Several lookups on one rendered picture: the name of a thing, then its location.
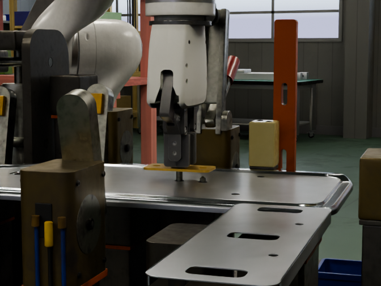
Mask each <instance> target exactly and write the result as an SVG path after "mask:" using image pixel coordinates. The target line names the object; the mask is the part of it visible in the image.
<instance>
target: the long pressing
mask: <svg viewBox="0 0 381 286"><path fill-rule="evenodd" d="M39 163H43V162H36V163H20V164H0V199H1V200H19V201H21V194H20V175H18V174H20V169H23V168H26V167H30V166H33V165H37V164H39ZM147 165H150V164H137V163H112V162H105V163H104V171H105V177H104V178H105V196H106V203H107V206H112V207H130V208H148V209H166V210H176V211H195V212H213V213H225V212H226V211H228V210H229V209H230V208H232V207H233V206H235V205H237V204H266V205H286V206H296V207H316V208H328V209H331V215H335V214H336V213H338V212H339V210H340V209H341V207H342V206H343V204H344V202H345V201H346V200H347V198H348V197H349V195H350V194H351V192H352V190H353V184H352V182H351V181H350V180H349V178H347V177H346V176H345V175H344V174H339V173H328V172H315V171H290V170H265V169H240V168H226V167H216V168H215V170H213V171H211V172H209V173H194V172H183V181H182V182H177V181H176V171H158V170H144V169H143V167H145V166H147ZM202 176H204V177H205V178H206V183H200V178H201V177H202ZM258 211H264V212H282V213H301V212H302V211H299V210H291V209H272V208H261V209H259V210H258Z"/></svg>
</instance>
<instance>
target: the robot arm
mask: <svg viewBox="0 0 381 286"><path fill-rule="evenodd" d="M113 1H114V0H54V1H53V2H52V3H51V4H50V5H49V6H48V7H47V8H46V9H45V11H44V12H43V13H42V14H41V15H40V16H39V17H38V19H37V20H36V21H35V23H34V24H33V26H32V28H31V29H45V30H59V31H60V32H61V33H62V34H63V36H64V38H65V40H66V43H67V48H68V52H69V74H96V75H98V84H101V85H104V86H107V87H109V88H110V89H111V90H112V91H113V94H114V101H113V106H114V103H115V101H116V98H117V96H118V94H119V93H120V91H121V89H122V88H123V87H124V85H125V84H126V83H127V81H128V80H129V79H130V78H131V76H132V75H133V74H134V72H135V71H136V69H137V68H138V65H139V63H140V61H141V58H142V46H143V45H142V41H141V37H140V35H139V33H138V31H137V30H136V29H135V28H134V27H133V26H132V25H131V24H129V23H128V22H125V21H123V20H117V19H99V18H100V17H101V16H103V15H104V14H105V13H106V12H107V10H108V9H109V8H110V7H111V5H112V3H113ZM215 9H216V3H215V0H145V16H150V17H154V20H153V21H149V25H150V26H152V28H151V35H150V44H149V57H148V70H147V104H148V105H149V106H150V107H151V108H158V107H160V110H159V116H160V118H161V119H162V120H163V133H164V165H165V166H166V167H189V166H190V165H194V164H195V163H196V132H195V131H196V130H197V112H198V109H199V105H201V104H203V102H204V101H205V99H206V90H207V61H206V38H205V26H211V21H206V17H212V16H215Z"/></svg>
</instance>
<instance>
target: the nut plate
mask: <svg viewBox="0 0 381 286"><path fill-rule="evenodd" d="M143 169H144V170H158V171H181V172H194V173H209V172H211V171H213V170H215V166H202V165H190V166H189V167H166V166H165V165H164V164H163V163H152V164H150V165H147V166H145V167H143Z"/></svg>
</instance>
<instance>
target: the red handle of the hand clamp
mask: <svg viewBox="0 0 381 286"><path fill-rule="evenodd" d="M239 64H240V61H239V59H238V58H237V57H236V56H228V61H227V87H226V96H227V93H228V91H229V88H230V86H231V85H232V83H233V81H234V78H235V76H236V72H237V70H238V67H239ZM216 110H217V104H210V106H209V108H208V111H207V113H206V116H205V117H203V120H202V122H203V124H205V127H207V128H214V127H215V124H216Z"/></svg>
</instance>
